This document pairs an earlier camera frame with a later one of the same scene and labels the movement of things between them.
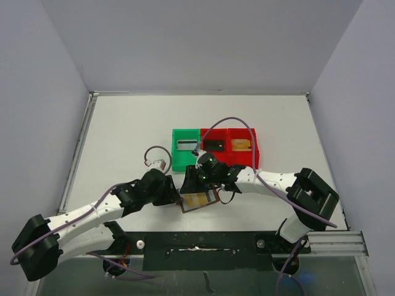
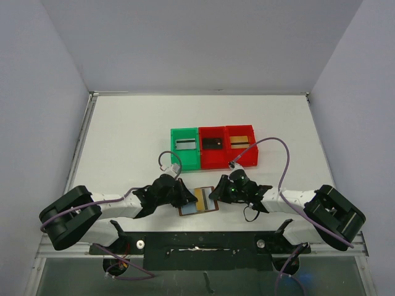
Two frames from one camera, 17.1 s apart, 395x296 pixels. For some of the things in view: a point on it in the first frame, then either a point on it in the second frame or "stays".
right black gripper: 191,179 to 224,190
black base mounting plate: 205,251 stays
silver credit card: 187,144 stays
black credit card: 214,145 stays
